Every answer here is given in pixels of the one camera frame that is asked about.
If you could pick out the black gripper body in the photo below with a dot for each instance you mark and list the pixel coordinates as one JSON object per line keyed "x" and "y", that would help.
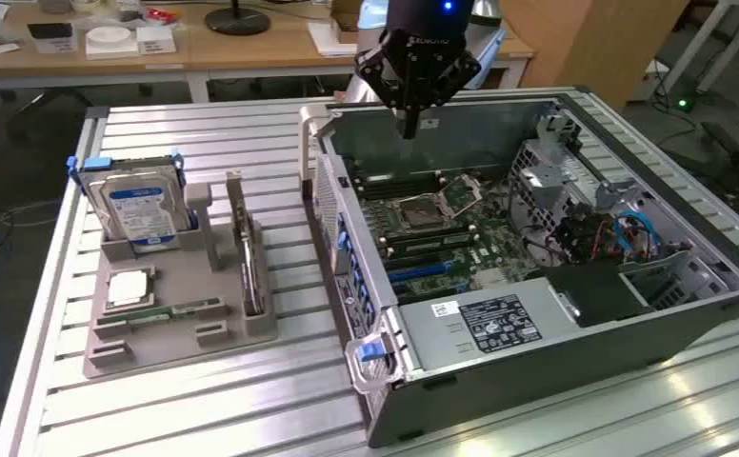
{"x": 427, "y": 24}

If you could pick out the green graphics card with bracket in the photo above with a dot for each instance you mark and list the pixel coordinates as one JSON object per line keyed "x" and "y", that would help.
{"x": 248, "y": 247}

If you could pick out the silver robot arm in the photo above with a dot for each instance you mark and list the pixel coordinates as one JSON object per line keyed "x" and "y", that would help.
{"x": 367, "y": 38}

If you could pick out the white paper stack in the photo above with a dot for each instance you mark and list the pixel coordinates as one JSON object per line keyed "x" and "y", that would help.
{"x": 331, "y": 40}

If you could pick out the wooden desk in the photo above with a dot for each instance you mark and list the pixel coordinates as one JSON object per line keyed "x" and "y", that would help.
{"x": 268, "y": 47}
{"x": 58, "y": 64}

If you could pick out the metal socket cover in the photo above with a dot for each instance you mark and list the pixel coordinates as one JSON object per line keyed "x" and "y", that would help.
{"x": 461, "y": 190}

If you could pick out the wooden cabinet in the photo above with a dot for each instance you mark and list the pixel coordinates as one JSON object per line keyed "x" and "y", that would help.
{"x": 598, "y": 47}

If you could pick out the black round lamp base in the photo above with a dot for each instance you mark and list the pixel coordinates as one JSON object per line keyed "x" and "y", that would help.
{"x": 237, "y": 21}

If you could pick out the metal disk bay cage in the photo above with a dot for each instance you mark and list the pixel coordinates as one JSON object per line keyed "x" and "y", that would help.
{"x": 544, "y": 181}

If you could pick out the CPU socket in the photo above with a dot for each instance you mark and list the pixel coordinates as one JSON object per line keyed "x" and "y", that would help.
{"x": 419, "y": 212}

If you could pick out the plain white labelled box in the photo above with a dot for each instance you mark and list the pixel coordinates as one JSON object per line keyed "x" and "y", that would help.
{"x": 154, "y": 40}

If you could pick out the green motherboard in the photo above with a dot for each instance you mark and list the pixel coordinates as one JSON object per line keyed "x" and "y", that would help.
{"x": 489, "y": 247}

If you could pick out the red packet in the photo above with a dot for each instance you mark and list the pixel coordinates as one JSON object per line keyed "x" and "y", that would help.
{"x": 161, "y": 15}

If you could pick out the device with green light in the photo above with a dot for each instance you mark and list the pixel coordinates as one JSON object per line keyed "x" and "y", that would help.
{"x": 682, "y": 103}

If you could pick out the blue expansion slot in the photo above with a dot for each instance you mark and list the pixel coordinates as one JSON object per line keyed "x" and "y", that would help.
{"x": 416, "y": 272}

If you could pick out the white box round insert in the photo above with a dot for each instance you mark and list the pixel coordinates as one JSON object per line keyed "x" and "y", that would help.
{"x": 112, "y": 43}

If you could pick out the silver chipset heatsink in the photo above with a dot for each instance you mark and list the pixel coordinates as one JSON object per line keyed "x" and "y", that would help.
{"x": 489, "y": 278}

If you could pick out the black chair base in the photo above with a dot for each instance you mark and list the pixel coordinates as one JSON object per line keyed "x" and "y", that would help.
{"x": 734, "y": 143}

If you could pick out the silver hard disk blue label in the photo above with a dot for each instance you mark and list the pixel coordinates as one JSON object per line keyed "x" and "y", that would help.
{"x": 134, "y": 209}

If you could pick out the hard disk drive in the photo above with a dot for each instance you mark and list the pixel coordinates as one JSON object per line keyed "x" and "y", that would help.
{"x": 98, "y": 163}

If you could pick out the white box black lid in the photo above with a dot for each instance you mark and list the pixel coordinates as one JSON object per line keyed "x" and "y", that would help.
{"x": 52, "y": 38}

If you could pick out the grey power supply unit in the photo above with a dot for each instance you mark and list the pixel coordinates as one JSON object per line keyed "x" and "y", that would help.
{"x": 445, "y": 338}

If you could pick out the blue case latch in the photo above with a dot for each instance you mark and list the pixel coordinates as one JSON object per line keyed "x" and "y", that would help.
{"x": 371, "y": 353}

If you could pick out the silver CPU chip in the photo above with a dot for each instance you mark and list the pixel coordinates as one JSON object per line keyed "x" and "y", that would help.
{"x": 129, "y": 288}

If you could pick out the green RAM stick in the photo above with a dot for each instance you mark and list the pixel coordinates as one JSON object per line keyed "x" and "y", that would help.
{"x": 160, "y": 312}

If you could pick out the grey printed parts rack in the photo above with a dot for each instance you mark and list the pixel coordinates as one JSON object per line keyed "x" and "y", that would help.
{"x": 172, "y": 347}

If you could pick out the black open PC case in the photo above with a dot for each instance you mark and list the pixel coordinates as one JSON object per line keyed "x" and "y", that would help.
{"x": 535, "y": 390}

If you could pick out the white table frame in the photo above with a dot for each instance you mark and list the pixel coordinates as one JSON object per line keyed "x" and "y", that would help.
{"x": 712, "y": 43}

